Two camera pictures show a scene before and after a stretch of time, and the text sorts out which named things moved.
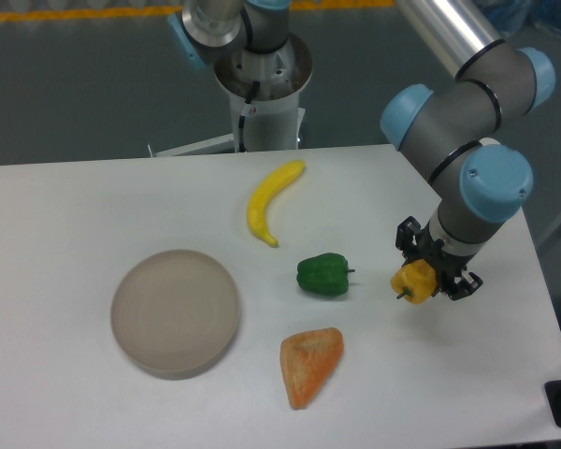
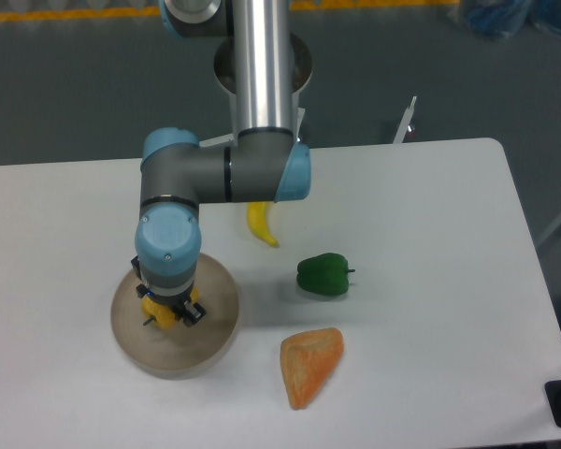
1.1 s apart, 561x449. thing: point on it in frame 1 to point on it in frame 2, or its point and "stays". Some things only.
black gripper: [447, 264] to [194, 311]
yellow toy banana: [257, 206] stays
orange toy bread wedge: [307, 361] stays
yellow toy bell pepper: [415, 281] to [165, 316]
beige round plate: [174, 313] stays
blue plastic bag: [516, 17] stays
